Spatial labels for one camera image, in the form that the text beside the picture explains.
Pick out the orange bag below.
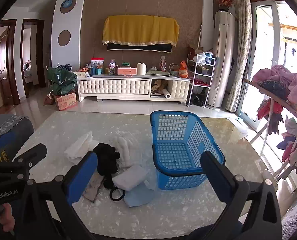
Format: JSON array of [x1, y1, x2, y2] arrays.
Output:
[[178, 60, 189, 79]]

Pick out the pink storage box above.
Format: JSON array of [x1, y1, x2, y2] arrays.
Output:
[[117, 67, 134, 77]]

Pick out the flower vase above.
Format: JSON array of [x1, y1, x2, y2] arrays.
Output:
[[210, 0, 235, 12]]

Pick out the white cloth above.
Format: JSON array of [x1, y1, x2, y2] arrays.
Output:
[[113, 165, 149, 193], [64, 131, 93, 161]]

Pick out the grey rag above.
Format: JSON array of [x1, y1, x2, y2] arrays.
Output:
[[82, 172, 107, 202]]

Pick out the mop handle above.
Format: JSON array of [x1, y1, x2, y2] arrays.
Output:
[[197, 23, 203, 51]]

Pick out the ironing board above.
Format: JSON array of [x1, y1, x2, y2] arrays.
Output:
[[243, 78, 297, 183]]

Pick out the white fluffy towel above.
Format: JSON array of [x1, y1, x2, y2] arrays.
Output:
[[113, 130, 139, 168]]

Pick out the hanging coloured clothes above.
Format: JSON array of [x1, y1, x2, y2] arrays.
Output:
[[257, 98, 297, 173]]

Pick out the black knit gloves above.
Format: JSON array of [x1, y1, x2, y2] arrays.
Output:
[[93, 142, 121, 190]]

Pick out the dark garment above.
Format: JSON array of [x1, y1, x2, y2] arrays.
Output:
[[258, 80, 289, 98]]

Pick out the dark wooden door frame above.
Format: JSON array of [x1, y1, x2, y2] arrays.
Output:
[[21, 18, 45, 98]]

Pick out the pink garment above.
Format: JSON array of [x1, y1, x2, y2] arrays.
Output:
[[252, 64, 297, 102]]

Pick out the standing air conditioner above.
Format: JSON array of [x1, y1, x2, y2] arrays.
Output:
[[205, 11, 237, 111]]

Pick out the red white snack bag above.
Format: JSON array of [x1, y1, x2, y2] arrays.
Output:
[[91, 57, 105, 69]]

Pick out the cardboard box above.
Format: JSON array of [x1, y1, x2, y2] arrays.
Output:
[[54, 91, 78, 111]]

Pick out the dark wooden door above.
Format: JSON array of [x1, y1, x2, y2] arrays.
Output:
[[0, 20, 17, 117]]

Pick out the yellow cloth cover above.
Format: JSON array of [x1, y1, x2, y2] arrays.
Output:
[[103, 15, 179, 47]]

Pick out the blue round wall clock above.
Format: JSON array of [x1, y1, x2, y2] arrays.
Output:
[[60, 0, 77, 14]]

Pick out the blue plastic basket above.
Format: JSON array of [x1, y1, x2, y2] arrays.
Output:
[[150, 110, 226, 191]]

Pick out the person's left hand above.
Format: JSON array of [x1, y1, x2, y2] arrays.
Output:
[[0, 201, 16, 232]]

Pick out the white tufted TV cabinet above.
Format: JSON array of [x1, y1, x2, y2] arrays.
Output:
[[77, 74, 190, 103]]

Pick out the black ring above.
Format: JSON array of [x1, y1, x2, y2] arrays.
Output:
[[109, 187, 125, 202]]

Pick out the glass sliding door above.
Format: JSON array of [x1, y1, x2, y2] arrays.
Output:
[[240, 0, 297, 157]]

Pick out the light blue cloth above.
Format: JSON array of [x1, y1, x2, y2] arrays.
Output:
[[124, 180, 157, 208]]

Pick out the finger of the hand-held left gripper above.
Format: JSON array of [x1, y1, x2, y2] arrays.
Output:
[[13, 144, 48, 178], [0, 130, 16, 152]]

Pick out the patterned curtain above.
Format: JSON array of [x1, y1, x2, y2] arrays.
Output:
[[224, 0, 252, 113]]

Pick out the wall television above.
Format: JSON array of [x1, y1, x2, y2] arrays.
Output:
[[107, 42, 171, 54]]

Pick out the white knotted plastic bag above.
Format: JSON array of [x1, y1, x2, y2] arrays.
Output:
[[193, 53, 206, 64]]

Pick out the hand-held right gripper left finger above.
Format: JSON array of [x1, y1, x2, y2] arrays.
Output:
[[20, 151, 98, 240]]

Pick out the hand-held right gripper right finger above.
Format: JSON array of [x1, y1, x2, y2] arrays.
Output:
[[200, 151, 283, 240]]

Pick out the green bag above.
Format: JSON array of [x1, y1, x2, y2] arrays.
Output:
[[47, 66, 77, 96]]

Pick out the white metal shelf rack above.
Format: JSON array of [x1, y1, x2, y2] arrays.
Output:
[[187, 52, 216, 108]]

